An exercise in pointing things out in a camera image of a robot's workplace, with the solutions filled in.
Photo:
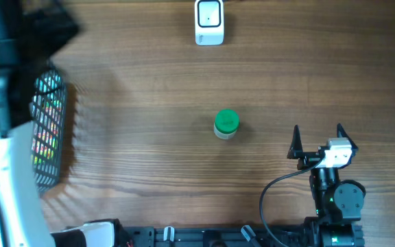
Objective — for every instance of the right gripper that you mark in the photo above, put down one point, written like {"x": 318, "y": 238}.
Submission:
{"x": 296, "y": 146}

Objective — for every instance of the green lid jar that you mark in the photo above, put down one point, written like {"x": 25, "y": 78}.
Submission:
{"x": 226, "y": 124}

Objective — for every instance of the Haribo gummy candy bag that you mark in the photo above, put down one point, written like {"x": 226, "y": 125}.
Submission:
{"x": 47, "y": 111}

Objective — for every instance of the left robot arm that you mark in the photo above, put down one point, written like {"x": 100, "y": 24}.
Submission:
{"x": 28, "y": 39}

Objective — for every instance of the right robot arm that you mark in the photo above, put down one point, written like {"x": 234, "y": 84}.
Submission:
{"x": 338, "y": 202}

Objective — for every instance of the white barcode scanner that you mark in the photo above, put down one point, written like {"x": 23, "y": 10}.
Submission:
{"x": 209, "y": 22}

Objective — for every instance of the grey plastic mesh basket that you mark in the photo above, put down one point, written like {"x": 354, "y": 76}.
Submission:
{"x": 47, "y": 176}

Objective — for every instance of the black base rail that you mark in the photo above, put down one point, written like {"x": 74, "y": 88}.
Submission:
{"x": 289, "y": 235}

